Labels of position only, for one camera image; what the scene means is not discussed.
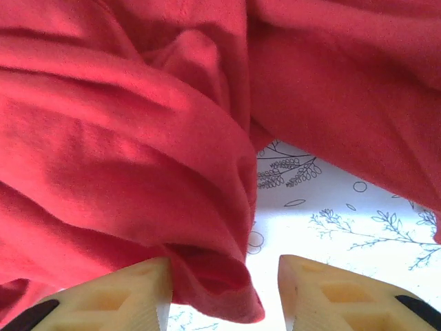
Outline red t-shirt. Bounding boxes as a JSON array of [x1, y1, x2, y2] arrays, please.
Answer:
[[0, 0, 441, 325]]

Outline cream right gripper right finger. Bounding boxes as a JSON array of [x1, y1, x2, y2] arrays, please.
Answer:
[[277, 254, 441, 331]]

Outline floral table cover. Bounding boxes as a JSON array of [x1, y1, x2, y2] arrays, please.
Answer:
[[165, 139, 441, 331]]

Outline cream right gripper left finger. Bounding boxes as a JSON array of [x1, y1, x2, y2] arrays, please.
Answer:
[[0, 257, 174, 331]]

